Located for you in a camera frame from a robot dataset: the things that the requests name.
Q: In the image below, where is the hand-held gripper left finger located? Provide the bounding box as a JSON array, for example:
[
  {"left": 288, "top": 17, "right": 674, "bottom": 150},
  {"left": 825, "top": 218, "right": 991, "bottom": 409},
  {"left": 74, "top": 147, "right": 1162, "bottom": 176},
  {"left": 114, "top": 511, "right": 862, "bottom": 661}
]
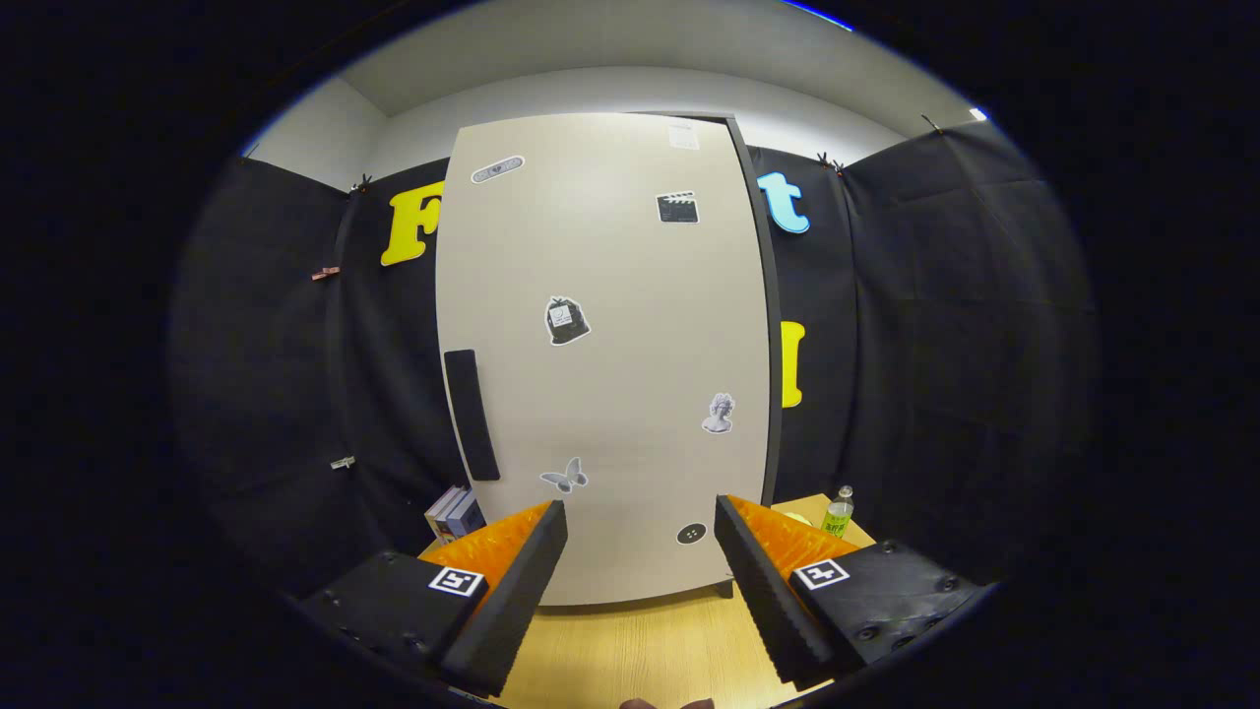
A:
[{"left": 295, "top": 498, "right": 570, "bottom": 698}]

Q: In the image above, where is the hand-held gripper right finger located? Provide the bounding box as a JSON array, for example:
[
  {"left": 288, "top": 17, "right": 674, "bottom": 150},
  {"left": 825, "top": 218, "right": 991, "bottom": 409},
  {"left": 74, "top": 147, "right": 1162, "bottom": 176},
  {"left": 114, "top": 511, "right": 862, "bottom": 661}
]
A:
[{"left": 713, "top": 493, "right": 988, "bottom": 690}]

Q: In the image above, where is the grey shoe cabinet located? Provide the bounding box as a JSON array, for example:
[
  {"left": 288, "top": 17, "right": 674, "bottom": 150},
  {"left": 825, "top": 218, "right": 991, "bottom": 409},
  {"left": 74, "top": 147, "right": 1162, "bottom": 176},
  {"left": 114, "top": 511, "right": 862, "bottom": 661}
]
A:
[{"left": 630, "top": 111, "right": 786, "bottom": 600}]

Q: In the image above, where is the green drink bottle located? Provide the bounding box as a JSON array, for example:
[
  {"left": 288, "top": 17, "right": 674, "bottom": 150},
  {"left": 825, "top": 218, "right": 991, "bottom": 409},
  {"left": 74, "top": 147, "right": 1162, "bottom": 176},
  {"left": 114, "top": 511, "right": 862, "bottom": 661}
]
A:
[{"left": 821, "top": 484, "right": 855, "bottom": 539}]

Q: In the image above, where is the pale spine book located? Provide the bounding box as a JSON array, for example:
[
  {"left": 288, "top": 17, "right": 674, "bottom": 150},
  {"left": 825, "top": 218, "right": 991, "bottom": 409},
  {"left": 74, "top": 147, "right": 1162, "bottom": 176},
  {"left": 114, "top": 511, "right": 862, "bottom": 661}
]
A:
[{"left": 424, "top": 485, "right": 464, "bottom": 541}]

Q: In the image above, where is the black backdrop cloth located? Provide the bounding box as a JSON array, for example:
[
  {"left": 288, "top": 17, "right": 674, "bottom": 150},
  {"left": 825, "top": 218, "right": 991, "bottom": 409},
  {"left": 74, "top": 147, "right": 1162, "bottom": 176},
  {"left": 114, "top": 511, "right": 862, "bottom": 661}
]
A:
[{"left": 167, "top": 120, "right": 1099, "bottom": 602}]

